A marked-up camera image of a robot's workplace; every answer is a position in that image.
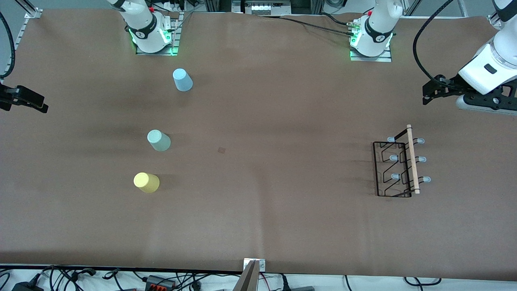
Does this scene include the black wire cup holder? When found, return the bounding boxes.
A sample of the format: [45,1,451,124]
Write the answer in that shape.
[372,124,431,198]

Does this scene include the mint green plastic cup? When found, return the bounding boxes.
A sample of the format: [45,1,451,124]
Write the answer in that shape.
[147,129,171,152]

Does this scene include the yellow plastic cup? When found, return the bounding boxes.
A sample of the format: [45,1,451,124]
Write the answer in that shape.
[133,172,160,194]

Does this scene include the light blue plastic cup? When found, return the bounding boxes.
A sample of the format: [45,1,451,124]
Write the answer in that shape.
[172,68,193,92]

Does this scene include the white power strip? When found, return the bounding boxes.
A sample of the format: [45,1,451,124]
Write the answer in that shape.
[151,0,187,13]

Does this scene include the black power adapter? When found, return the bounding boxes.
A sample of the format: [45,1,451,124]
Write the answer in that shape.
[11,280,44,291]

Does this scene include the brown paper table cover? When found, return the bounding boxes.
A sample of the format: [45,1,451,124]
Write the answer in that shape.
[0,9,517,280]

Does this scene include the white control device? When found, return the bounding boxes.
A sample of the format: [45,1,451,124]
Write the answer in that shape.
[242,0,292,16]

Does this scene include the black box with orange plugs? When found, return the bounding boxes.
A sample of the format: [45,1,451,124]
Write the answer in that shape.
[145,275,177,290]

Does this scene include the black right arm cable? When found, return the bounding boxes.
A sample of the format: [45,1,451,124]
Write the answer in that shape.
[0,11,16,80]

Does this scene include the aluminium frame rail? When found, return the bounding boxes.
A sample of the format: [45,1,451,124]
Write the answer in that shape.
[0,18,30,80]

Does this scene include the aluminium left arm base plate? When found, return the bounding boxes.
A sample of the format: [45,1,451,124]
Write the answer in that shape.
[350,46,393,63]

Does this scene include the aluminium corner bracket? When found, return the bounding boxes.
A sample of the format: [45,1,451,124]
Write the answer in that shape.
[16,0,43,19]
[488,7,506,28]

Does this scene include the thin black table cable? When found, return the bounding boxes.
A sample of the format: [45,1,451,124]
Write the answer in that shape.
[319,13,356,27]
[279,16,356,38]

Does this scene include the tangled black cable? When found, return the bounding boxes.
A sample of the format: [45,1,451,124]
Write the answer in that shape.
[0,265,243,291]

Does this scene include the looped black cable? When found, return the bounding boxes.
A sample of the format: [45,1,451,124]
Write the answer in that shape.
[403,276,441,287]

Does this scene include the silver post bracket plate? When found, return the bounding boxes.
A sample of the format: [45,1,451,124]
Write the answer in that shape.
[243,258,266,272]

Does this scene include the aluminium camera post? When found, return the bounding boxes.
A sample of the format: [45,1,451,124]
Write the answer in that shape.
[233,261,259,291]

